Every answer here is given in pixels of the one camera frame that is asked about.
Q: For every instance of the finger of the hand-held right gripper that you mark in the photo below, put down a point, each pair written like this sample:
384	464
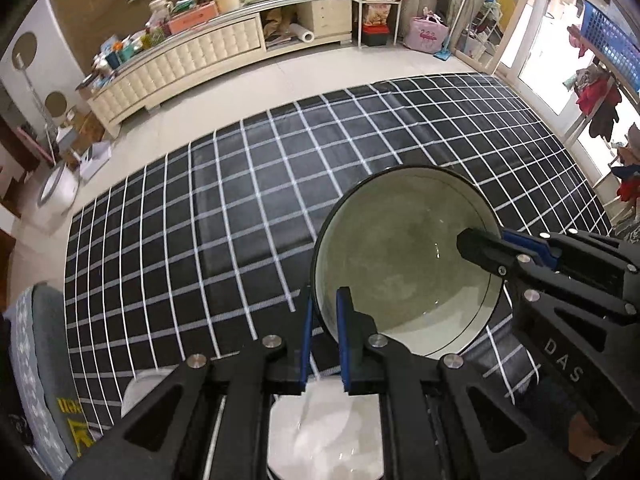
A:
600	252
482	250

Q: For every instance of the pink flat box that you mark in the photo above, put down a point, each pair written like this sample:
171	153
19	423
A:
192	20

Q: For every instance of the white paper roll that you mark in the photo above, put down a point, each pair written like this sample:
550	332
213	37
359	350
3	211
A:
301	32

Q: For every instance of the blue plastic basket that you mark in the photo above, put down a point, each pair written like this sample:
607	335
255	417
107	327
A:
612	45

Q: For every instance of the black white checked tablecloth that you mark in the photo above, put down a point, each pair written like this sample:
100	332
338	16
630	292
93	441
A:
225	220

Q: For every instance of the pale green bowl dark outside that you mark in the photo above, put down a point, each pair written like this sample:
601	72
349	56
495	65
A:
400	260

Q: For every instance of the cream tufted TV cabinet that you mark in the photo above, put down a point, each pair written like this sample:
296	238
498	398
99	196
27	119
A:
200	55

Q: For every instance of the cardboard box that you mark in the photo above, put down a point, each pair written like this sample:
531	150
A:
85	130

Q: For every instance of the white plastic bucket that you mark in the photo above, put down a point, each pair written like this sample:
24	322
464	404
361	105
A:
60	190

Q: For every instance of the red hanging garment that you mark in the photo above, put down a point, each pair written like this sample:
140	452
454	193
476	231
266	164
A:
597	95

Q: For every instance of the pink bag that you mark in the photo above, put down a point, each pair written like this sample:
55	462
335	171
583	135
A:
426	32

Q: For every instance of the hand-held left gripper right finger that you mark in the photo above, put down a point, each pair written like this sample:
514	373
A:
343	340

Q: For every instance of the white box on floor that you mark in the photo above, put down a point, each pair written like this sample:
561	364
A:
96	160

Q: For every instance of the floor lamp with round discs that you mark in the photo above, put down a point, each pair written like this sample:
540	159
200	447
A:
35	95

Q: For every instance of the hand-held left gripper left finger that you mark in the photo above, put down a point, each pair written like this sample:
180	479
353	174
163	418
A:
306	340

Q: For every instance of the gray cushion with yellow print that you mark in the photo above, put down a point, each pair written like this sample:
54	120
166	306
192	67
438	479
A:
45	385

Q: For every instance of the white shelf rack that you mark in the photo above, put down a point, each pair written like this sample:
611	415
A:
372	5

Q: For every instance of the person's right hand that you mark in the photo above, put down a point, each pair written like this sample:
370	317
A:
595	435

